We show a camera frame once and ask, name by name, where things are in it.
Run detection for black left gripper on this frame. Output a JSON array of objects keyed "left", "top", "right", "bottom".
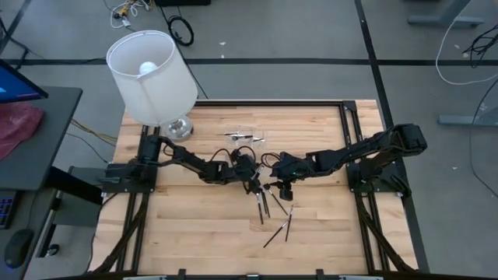
[{"left": 227, "top": 153, "right": 266, "bottom": 196}]

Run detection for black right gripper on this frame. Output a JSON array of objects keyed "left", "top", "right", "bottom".
[{"left": 264, "top": 152, "right": 310, "bottom": 201}]

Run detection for black makeup brush with lettering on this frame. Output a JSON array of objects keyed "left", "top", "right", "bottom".
[{"left": 255, "top": 191, "right": 265, "bottom": 226}]

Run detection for clear acrylic brush organizer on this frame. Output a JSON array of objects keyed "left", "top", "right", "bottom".
[{"left": 223, "top": 124, "right": 268, "bottom": 153}]

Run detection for white shade silver table lamp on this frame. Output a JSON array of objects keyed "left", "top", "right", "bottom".
[{"left": 105, "top": 30, "right": 199, "bottom": 142}]

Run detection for black desk leg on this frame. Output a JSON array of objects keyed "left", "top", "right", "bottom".
[{"left": 37, "top": 166, "right": 105, "bottom": 258}]

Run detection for grey desk foot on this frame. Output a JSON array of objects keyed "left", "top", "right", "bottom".
[
  {"left": 407, "top": 0, "right": 486, "bottom": 29},
  {"left": 437, "top": 77, "right": 498, "bottom": 128}
]

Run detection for black floor box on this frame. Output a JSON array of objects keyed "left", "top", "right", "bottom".
[{"left": 154, "top": 0, "right": 212, "bottom": 7}]

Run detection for black desk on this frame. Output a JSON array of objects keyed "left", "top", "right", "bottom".
[{"left": 0, "top": 86, "right": 84, "bottom": 192}]

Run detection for black computer mouse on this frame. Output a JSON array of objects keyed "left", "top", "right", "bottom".
[{"left": 2, "top": 228, "right": 35, "bottom": 270}]

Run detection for pink cloth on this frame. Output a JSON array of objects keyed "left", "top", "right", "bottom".
[{"left": 0, "top": 101, "right": 45, "bottom": 161}]

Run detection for computer keyboard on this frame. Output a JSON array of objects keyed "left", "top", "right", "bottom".
[{"left": 0, "top": 189, "right": 19, "bottom": 230}]

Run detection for computer monitor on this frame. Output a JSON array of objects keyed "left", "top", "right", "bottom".
[{"left": 0, "top": 58, "right": 50, "bottom": 104}]

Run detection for black aluminium table frame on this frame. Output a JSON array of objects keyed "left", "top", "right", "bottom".
[{"left": 87, "top": 99, "right": 431, "bottom": 280}]

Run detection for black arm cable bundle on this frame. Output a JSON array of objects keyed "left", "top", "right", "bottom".
[
  {"left": 356, "top": 192, "right": 414, "bottom": 274},
  {"left": 88, "top": 192, "right": 151, "bottom": 274}
]

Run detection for coiled black floor cable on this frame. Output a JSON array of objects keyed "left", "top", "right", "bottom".
[{"left": 167, "top": 15, "right": 195, "bottom": 48}]

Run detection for white floor cable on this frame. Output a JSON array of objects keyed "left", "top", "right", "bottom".
[{"left": 434, "top": 17, "right": 498, "bottom": 86}]

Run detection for white and yellow cable bundle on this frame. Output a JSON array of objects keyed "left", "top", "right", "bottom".
[{"left": 103, "top": 0, "right": 151, "bottom": 30}]

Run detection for tangled black floor cables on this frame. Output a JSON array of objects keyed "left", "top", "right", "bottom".
[{"left": 461, "top": 23, "right": 498, "bottom": 70}]

